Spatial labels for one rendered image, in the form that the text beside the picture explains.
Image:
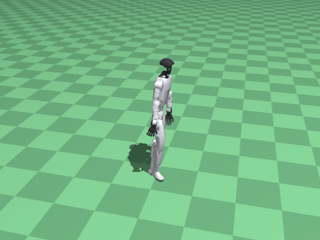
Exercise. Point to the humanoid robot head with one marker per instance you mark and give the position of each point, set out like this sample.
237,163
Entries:
167,63

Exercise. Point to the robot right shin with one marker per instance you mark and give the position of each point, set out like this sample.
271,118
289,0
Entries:
157,159

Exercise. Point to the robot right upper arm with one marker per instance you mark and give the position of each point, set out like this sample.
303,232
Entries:
158,85

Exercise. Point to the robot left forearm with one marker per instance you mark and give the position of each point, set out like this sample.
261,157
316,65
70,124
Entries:
169,104

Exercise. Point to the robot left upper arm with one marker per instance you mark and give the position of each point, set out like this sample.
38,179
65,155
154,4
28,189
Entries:
170,93

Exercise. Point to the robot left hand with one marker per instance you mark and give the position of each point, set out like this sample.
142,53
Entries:
169,117

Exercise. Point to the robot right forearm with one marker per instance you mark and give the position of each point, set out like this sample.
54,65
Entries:
155,112

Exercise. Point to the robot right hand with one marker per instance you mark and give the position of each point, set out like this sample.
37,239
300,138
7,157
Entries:
152,129

